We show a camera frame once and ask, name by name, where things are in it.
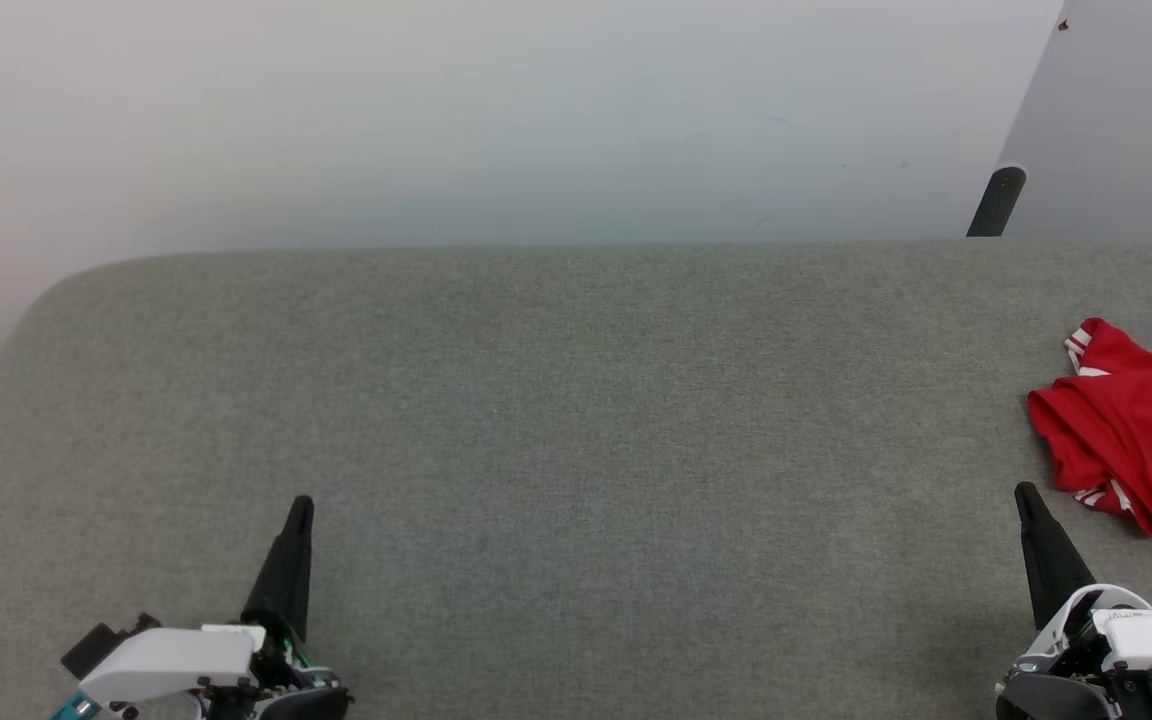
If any black cylindrical post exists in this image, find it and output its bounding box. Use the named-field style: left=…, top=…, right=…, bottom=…
left=966, top=165, right=1028, bottom=239

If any red jersey with white trim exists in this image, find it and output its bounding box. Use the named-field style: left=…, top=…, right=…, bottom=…
left=1026, top=317, right=1152, bottom=540

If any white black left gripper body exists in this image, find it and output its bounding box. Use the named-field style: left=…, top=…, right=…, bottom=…
left=49, top=612, right=354, bottom=720

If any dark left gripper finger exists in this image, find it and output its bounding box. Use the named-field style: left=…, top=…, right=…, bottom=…
left=240, top=495, right=316, bottom=644

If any grey partition panel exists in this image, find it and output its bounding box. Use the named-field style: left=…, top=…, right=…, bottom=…
left=996, top=0, right=1152, bottom=263

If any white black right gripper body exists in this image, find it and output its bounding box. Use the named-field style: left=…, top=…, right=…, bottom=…
left=995, top=583, right=1152, bottom=720

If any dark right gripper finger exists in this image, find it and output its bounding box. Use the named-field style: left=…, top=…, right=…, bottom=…
left=1014, top=482, right=1098, bottom=632

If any grey fabric sofa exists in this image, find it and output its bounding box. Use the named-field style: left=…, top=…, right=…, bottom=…
left=0, top=238, right=1152, bottom=720

